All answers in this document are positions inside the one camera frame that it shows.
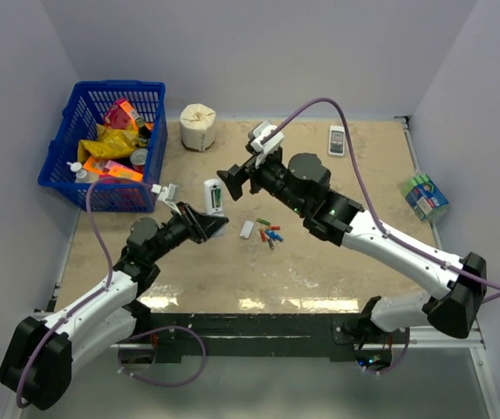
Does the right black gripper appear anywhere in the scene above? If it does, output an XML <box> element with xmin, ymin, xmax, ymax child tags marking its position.
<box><xmin>217</xmin><ymin>145</ymin><xmax>308</xmax><ymax>216</ymax></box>

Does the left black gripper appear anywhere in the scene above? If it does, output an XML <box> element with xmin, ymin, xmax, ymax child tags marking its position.
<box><xmin>148</xmin><ymin>202</ymin><xmax>228</xmax><ymax>263</ymax></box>

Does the long white remote control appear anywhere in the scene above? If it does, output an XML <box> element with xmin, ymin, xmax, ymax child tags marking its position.
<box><xmin>203</xmin><ymin>178</ymin><xmax>224</xmax><ymax>216</ymax></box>

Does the white battery cover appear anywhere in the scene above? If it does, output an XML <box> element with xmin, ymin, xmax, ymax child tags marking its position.
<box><xmin>239</xmin><ymin>221</ymin><xmax>254</xmax><ymax>239</ymax></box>

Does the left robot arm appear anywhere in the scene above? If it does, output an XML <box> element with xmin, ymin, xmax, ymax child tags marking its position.
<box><xmin>0</xmin><ymin>203</ymin><xmax>229</xmax><ymax>410</ymax></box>

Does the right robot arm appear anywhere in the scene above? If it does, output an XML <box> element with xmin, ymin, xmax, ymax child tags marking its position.
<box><xmin>217</xmin><ymin>151</ymin><xmax>486</xmax><ymax>343</ymax></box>

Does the small white remote control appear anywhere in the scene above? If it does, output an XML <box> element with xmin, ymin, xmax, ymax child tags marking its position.
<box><xmin>327</xmin><ymin>125</ymin><xmax>346</xmax><ymax>157</ymax></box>

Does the wrapped toilet paper roll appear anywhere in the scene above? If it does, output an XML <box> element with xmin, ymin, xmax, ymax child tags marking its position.
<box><xmin>180</xmin><ymin>103</ymin><xmax>216</xmax><ymax>152</ymax></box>

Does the red tin can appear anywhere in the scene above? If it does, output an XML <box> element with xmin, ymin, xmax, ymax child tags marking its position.
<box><xmin>129</xmin><ymin>148</ymin><xmax>148</xmax><ymax>174</ymax></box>

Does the orange pink snack pack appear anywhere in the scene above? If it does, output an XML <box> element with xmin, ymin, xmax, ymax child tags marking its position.
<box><xmin>83</xmin><ymin>156</ymin><xmax>143</xmax><ymax>182</ymax></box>

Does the yellow snack bag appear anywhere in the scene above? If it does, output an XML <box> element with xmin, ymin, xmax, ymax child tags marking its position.
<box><xmin>77</xmin><ymin>124</ymin><xmax>139</xmax><ymax>163</ymax></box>

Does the blue plastic basket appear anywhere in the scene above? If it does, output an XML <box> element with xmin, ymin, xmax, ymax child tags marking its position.
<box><xmin>38</xmin><ymin>80</ymin><xmax>168</xmax><ymax>213</ymax></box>

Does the pink snack box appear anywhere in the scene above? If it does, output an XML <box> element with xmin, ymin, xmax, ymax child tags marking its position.
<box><xmin>103</xmin><ymin>98</ymin><xmax>144</xmax><ymax>131</ymax></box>

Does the white small bottle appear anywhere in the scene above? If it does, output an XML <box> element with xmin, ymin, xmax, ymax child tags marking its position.
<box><xmin>66</xmin><ymin>161</ymin><xmax>89</xmax><ymax>183</ymax></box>

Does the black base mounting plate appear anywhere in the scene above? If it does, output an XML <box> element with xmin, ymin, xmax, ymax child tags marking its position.
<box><xmin>134</xmin><ymin>313</ymin><xmax>406</xmax><ymax>363</ymax></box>

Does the green blue sponge pack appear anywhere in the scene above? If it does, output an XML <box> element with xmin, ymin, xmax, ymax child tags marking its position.
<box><xmin>401</xmin><ymin>173</ymin><xmax>449</xmax><ymax>223</ymax></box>

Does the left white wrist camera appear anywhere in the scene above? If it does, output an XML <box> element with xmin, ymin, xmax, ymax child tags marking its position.
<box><xmin>150</xmin><ymin>183</ymin><xmax>181</xmax><ymax>214</ymax></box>

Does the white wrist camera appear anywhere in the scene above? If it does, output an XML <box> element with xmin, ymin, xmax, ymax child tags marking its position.
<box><xmin>150</xmin><ymin>183</ymin><xmax>181</xmax><ymax>214</ymax></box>
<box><xmin>246</xmin><ymin>120</ymin><xmax>284</xmax><ymax>168</ymax></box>

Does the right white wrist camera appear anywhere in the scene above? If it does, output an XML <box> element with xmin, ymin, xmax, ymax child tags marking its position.
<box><xmin>246</xmin><ymin>120</ymin><xmax>284</xmax><ymax>168</ymax></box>

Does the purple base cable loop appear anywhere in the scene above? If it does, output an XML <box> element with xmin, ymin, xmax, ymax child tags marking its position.
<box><xmin>117</xmin><ymin>325</ymin><xmax>209</xmax><ymax>388</ymax></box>

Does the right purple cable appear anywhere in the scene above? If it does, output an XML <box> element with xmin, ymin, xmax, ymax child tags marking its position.
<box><xmin>271</xmin><ymin>97</ymin><xmax>500</xmax><ymax>305</ymax></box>

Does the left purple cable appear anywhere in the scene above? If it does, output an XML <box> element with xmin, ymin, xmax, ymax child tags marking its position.
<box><xmin>15</xmin><ymin>176</ymin><xmax>157</xmax><ymax>409</ymax></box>

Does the aluminium frame rail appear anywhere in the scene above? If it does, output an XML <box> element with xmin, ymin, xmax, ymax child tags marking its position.
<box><xmin>406</xmin><ymin>322</ymin><xmax>500</xmax><ymax>419</ymax></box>

